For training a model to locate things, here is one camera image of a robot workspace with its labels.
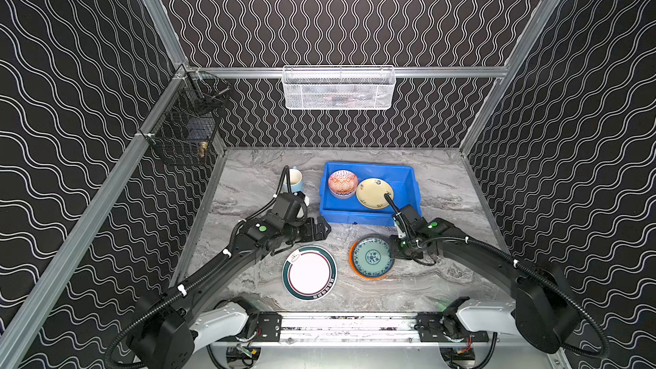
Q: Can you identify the blue plastic bin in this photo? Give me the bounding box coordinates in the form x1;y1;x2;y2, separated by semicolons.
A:
319;162;421;227

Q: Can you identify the blue floral green plate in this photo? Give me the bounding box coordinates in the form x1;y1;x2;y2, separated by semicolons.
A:
348;234;395;280

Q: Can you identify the white plate green red rim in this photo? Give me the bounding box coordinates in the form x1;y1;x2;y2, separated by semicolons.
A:
282;245;338;302

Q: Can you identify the lavender ceramic bowl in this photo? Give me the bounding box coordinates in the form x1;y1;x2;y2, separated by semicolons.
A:
331;191;356;200

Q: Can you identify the cream yellow patterned plate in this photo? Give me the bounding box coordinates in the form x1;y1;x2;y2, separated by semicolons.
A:
356;178;395;210

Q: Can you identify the orange patterned ceramic bowl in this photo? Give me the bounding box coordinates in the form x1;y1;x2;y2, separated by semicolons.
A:
328;170;360;192

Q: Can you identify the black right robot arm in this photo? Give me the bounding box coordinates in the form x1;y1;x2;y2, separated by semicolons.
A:
384;194;610;359

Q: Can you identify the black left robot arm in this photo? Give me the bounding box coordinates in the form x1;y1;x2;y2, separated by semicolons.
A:
104;167;331;368

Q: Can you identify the light blue ceramic mug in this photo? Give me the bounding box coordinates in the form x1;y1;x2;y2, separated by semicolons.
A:
282;167;303;193

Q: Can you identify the metal base rail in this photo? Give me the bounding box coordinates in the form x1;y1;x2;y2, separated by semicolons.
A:
204;310;570;369

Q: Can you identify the black wire basket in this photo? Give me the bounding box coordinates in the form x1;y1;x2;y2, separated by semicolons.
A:
145;70;232;168

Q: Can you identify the white wire mesh basket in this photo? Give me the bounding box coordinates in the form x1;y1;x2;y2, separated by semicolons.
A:
281;65;396;110

